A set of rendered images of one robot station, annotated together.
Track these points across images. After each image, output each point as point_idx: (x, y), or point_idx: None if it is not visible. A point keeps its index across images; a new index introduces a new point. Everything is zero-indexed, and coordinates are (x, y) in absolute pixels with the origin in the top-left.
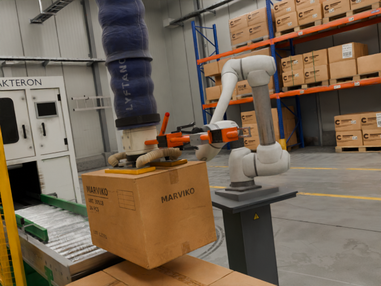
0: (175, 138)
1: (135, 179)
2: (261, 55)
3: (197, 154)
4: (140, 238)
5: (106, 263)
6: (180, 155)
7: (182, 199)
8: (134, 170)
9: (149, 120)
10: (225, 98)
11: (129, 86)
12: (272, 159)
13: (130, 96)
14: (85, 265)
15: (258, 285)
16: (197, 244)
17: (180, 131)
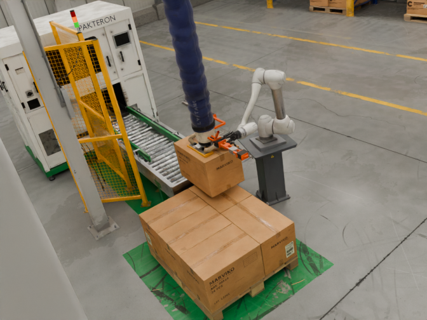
0: (222, 145)
1: (204, 163)
2: (276, 73)
3: None
4: (207, 185)
5: (189, 183)
6: None
7: (227, 166)
8: (203, 155)
9: (209, 127)
10: (252, 102)
11: (198, 113)
12: (282, 127)
13: (199, 117)
14: (179, 186)
15: (260, 204)
16: (234, 184)
17: (224, 138)
